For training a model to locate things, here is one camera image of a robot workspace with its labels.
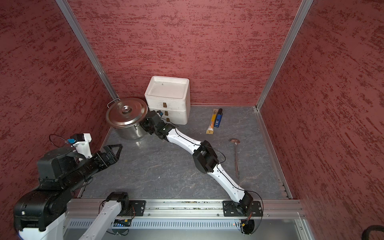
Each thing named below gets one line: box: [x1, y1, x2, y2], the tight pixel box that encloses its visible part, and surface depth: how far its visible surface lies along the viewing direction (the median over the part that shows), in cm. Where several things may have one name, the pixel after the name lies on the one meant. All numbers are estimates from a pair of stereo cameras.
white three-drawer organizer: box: [144, 75, 191, 125], surface depth 100 cm
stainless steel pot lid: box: [106, 97, 148, 129], surface depth 96 cm
